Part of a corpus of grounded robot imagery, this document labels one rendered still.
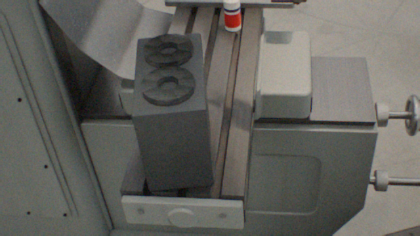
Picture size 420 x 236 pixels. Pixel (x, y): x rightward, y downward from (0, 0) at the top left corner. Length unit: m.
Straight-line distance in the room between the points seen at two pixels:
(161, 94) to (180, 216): 0.25
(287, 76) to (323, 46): 1.49
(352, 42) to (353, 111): 1.50
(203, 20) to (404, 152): 1.22
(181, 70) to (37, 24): 0.49
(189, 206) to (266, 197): 0.67
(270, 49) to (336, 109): 0.24
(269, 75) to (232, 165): 0.43
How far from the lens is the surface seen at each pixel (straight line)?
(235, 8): 1.32
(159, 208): 1.00
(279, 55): 1.45
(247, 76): 1.21
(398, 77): 2.72
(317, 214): 1.66
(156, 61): 0.94
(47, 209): 1.72
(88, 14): 1.41
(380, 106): 1.56
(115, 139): 1.51
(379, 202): 2.15
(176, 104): 0.86
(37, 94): 1.40
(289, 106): 1.36
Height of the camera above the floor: 1.65
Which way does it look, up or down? 43 degrees down
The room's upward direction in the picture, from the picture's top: 6 degrees counter-clockwise
